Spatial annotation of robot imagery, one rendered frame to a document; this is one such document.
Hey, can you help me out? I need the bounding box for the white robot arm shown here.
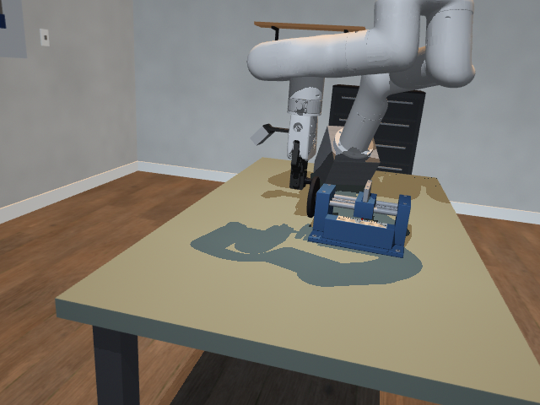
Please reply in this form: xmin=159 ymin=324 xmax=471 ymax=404
xmin=247 ymin=0 xmax=475 ymax=159

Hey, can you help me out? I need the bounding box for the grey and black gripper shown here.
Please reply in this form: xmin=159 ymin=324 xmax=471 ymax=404
xmin=287 ymin=111 xmax=321 ymax=190

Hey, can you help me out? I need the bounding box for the blue bench vise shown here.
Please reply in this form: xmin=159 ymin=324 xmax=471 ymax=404
xmin=304 ymin=176 xmax=411 ymax=258

